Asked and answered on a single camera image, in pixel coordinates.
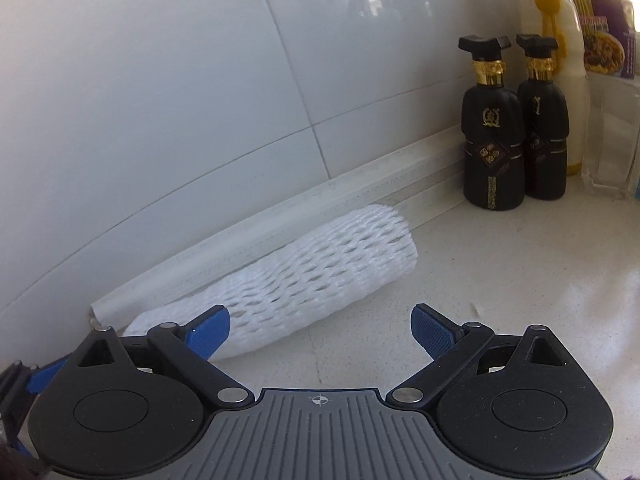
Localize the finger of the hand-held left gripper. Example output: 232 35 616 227
0 354 76 411

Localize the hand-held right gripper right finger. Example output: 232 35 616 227
385 302 574 405

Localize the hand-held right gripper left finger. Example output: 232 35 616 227
67 304 253 407

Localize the fine-mesh white foam net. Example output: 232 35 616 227
122 204 419 360

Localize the black bottle gold neck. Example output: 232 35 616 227
459 35 526 210
515 34 572 201

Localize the clear plastic container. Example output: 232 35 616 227
581 72 640 199

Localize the white bottle yellow cap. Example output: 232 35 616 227
515 0 592 177

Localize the purple instant noodle cup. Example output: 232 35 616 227
567 0 640 82

